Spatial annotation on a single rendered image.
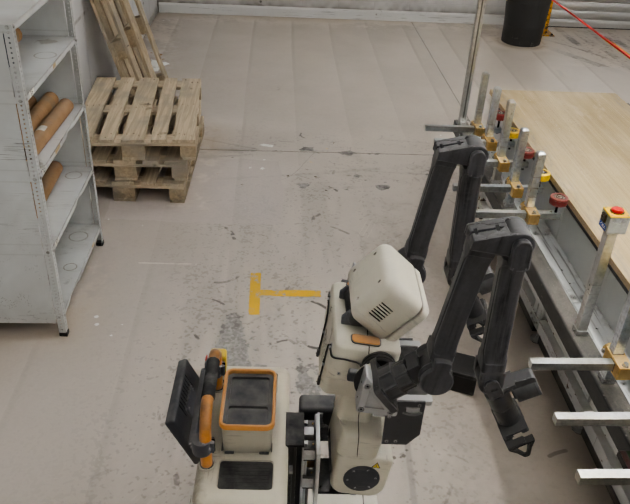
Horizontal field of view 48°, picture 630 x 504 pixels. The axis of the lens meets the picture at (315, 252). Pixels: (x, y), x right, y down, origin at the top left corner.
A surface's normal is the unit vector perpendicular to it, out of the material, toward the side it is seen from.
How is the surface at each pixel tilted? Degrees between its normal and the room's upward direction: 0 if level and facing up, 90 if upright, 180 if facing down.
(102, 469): 0
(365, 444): 90
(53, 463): 0
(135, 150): 90
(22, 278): 90
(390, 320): 90
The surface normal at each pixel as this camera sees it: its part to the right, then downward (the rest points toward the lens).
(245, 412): 0.04, -0.84
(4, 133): 0.04, 0.54
